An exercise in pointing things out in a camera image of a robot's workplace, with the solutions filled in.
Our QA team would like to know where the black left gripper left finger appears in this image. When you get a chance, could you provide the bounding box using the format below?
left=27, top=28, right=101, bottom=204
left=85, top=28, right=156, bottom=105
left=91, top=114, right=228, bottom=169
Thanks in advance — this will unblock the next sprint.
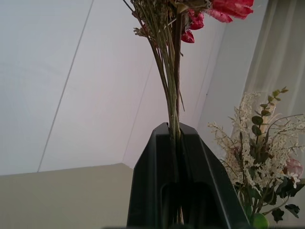
left=126, top=122, right=180, bottom=227

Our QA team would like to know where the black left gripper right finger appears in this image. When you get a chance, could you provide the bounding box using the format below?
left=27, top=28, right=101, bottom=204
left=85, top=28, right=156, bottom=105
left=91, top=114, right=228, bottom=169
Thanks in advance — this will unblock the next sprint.
left=177, top=122, right=251, bottom=227

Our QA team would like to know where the red flower bouquet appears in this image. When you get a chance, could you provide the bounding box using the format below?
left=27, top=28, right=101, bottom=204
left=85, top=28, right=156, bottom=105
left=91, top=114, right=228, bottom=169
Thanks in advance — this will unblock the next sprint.
left=122, top=0, right=254, bottom=227

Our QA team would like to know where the white and pink flower bouquet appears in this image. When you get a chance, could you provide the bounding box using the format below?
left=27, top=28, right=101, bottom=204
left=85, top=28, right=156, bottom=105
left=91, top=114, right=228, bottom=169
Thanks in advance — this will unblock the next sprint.
left=207, top=86, right=305, bottom=229

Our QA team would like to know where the white sheer curtain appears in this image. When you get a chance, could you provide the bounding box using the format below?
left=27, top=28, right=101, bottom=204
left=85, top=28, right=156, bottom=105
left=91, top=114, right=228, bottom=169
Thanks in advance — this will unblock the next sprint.
left=230, top=0, right=305, bottom=172

